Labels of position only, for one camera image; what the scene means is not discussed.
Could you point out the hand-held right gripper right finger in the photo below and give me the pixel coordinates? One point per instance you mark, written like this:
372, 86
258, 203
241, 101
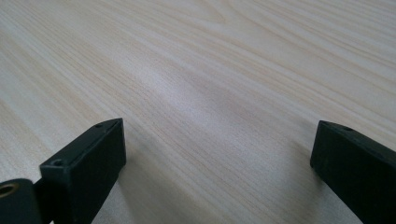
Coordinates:
358, 168

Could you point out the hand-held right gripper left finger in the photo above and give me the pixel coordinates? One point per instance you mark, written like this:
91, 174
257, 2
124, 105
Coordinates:
90, 161

